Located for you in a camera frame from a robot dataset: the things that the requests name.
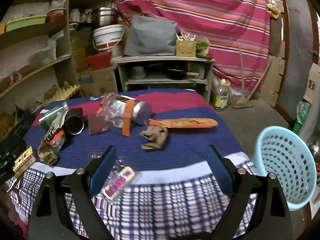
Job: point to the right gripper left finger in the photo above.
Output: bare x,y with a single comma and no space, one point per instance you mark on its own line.
99,169

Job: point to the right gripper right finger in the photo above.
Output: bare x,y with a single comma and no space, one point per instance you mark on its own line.
219,168

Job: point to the brown cardboard piece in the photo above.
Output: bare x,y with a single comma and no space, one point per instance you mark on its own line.
97,125

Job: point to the long orange snack packet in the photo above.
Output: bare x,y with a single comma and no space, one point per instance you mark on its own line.
184,123

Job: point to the pink yellow candy packet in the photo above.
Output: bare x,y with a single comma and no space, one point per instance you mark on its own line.
117,182

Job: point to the light blue plastic basket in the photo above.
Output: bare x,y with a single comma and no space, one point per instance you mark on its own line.
280,151

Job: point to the crumpled brown wrapper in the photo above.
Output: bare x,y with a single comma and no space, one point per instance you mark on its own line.
50,146

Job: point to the black cup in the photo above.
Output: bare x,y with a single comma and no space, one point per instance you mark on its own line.
74,121

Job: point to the blue red table cloth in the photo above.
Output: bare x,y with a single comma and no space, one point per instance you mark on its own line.
174,193

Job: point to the clear jar with orange band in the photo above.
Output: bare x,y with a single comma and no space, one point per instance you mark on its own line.
121,111

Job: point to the straw broom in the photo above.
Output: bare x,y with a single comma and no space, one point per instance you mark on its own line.
244,100

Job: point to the crumpled brown paper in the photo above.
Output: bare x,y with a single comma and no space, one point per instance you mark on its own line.
156,137

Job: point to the yellow small box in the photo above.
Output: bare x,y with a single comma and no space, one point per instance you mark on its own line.
23,162

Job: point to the green can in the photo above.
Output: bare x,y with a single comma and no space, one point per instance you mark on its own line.
50,115

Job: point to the yellow oil bottle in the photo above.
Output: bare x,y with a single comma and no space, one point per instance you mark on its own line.
222,94

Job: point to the stacked steel bowls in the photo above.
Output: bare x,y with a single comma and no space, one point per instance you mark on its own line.
314,149

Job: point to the green plastic bag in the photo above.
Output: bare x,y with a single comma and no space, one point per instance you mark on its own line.
302,111

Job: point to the black frying pan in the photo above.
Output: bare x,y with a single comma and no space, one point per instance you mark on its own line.
177,74

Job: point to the grey metal shelf rack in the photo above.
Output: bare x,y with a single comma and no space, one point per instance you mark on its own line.
150,72

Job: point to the green leafy vegetables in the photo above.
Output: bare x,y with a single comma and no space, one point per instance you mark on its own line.
202,47

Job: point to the bamboo chopstick holder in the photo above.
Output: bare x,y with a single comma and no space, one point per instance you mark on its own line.
185,45

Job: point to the white plastic bucket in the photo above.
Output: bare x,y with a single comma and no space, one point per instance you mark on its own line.
109,38

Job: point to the grey fabric bag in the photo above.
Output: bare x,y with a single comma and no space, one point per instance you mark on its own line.
150,36

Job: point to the red striped hanging cloth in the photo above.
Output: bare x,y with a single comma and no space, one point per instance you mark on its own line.
222,22

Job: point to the steel pot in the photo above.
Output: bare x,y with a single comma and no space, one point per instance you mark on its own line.
104,16

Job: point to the wooden wall shelf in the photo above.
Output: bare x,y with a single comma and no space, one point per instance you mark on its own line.
36,52

